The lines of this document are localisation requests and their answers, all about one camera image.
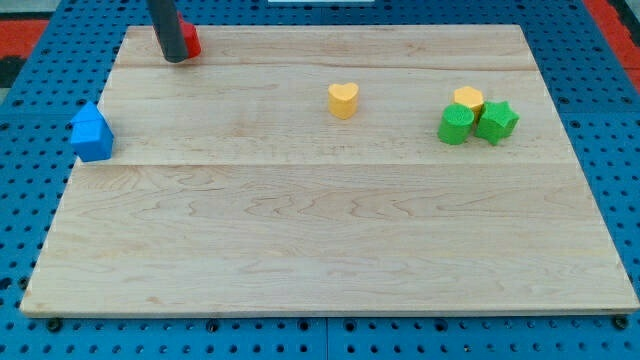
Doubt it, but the red block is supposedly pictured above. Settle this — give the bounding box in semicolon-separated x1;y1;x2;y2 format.
178;12;201;58

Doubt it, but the wooden board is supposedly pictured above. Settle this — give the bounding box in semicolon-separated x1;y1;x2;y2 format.
21;25;639;318

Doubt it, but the blue house-shaped block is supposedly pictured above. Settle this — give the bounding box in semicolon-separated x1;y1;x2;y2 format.
70;103;114;162

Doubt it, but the green cylinder block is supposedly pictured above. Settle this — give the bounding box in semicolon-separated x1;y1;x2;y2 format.
437;104;475;145

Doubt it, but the black cylindrical robot arm stick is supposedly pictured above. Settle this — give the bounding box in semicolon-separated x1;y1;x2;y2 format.
146;0;188;63

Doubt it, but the green star block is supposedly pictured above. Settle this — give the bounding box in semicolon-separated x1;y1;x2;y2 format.
474;101;520;146

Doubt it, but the yellow heart block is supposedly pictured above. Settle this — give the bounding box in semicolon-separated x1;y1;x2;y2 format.
328;82;359;120

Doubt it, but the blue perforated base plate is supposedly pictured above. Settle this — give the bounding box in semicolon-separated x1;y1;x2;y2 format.
1;1;639;359

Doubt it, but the yellow hexagon block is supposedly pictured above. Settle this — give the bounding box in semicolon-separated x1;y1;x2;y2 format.
452;86;485;122

